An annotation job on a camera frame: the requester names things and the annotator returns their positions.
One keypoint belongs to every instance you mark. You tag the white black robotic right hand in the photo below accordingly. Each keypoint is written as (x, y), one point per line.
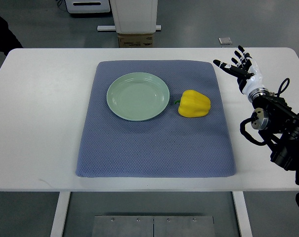
(245, 69)

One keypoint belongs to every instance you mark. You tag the yellow bell pepper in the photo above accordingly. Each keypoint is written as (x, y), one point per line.
(193, 104)

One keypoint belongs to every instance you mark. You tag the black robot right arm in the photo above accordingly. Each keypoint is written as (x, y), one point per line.
(273, 123)

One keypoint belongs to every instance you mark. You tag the small grey floor plate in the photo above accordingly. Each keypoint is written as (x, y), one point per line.
(225, 41)

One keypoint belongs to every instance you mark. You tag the light green ceramic plate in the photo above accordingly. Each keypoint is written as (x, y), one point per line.
(138, 96)

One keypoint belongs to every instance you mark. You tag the blue textured cloth mat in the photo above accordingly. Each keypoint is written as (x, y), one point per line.
(167, 146)

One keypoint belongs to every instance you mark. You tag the brown cardboard box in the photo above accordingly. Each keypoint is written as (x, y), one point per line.
(135, 40)

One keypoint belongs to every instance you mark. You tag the right white table leg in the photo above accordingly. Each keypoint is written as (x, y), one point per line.
(242, 214)

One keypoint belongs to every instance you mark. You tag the white table leg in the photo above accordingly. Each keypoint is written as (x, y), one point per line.
(60, 214)
(242, 214)

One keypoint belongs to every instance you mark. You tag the white machine with slot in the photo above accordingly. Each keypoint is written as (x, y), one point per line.
(87, 6)

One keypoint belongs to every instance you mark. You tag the left white table leg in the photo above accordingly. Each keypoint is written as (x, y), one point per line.
(60, 214)

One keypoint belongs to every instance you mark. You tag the white pedestal column base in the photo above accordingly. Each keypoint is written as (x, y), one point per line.
(133, 17)

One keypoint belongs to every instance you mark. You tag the grey metal base plate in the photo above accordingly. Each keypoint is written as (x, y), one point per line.
(153, 226)

